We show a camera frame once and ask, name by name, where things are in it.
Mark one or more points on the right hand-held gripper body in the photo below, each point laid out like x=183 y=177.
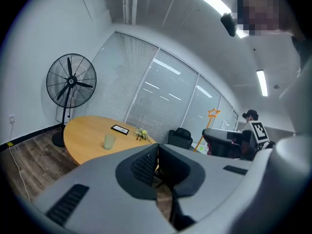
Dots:
x=259 y=131

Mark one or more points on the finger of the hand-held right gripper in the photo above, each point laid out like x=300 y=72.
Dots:
x=219 y=144

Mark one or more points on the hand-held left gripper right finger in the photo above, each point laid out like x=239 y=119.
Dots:
x=214 y=179

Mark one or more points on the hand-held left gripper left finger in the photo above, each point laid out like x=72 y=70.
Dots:
x=97 y=179

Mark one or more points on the orange star stick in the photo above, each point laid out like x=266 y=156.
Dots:
x=207 y=127

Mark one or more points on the translucent green cup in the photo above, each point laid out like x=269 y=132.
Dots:
x=109 y=142

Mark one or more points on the black office chair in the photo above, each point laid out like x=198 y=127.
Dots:
x=180 y=138

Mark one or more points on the round wooden table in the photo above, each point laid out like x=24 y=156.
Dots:
x=85 y=135

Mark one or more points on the ceiling smoke detector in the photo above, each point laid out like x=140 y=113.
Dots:
x=276 y=86

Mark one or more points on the short ceiling light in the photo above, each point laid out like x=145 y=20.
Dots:
x=262 y=82

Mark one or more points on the pale flower bunch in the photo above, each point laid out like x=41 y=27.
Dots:
x=142 y=133

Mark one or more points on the glass partition with blinds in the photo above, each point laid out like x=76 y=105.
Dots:
x=117 y=82

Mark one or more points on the black standing fan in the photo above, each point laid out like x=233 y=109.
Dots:
x=70 y=81

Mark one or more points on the person's head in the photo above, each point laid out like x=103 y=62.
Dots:
x=263 y=13

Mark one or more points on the white ceiling pipes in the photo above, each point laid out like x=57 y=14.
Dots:
x=129 y=4

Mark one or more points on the black picture frame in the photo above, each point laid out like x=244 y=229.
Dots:
x=120 y=129

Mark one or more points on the white wall socket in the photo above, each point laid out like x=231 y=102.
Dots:
x=12 y=119

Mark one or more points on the black head-worn camera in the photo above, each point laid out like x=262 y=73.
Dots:
x=229 y=24

